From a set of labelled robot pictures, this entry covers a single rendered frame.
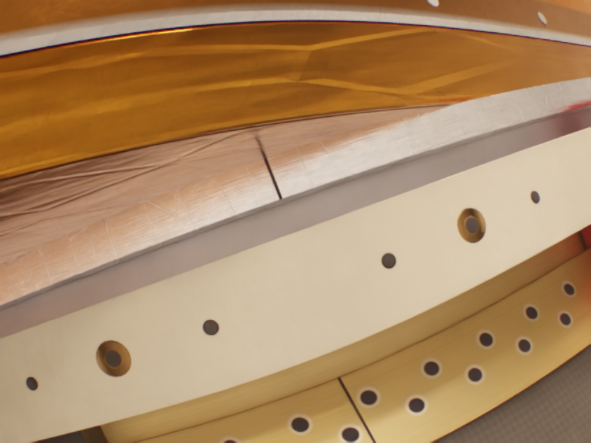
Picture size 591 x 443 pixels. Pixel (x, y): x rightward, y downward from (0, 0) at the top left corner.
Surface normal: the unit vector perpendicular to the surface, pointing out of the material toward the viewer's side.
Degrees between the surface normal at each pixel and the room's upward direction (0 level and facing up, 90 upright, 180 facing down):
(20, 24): 90
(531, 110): 90
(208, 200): 90
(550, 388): 62
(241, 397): 90
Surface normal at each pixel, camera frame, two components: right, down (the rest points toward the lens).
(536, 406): 0.04, -0.64
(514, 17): 0.58, -0.34
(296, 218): 0.17, -0.22
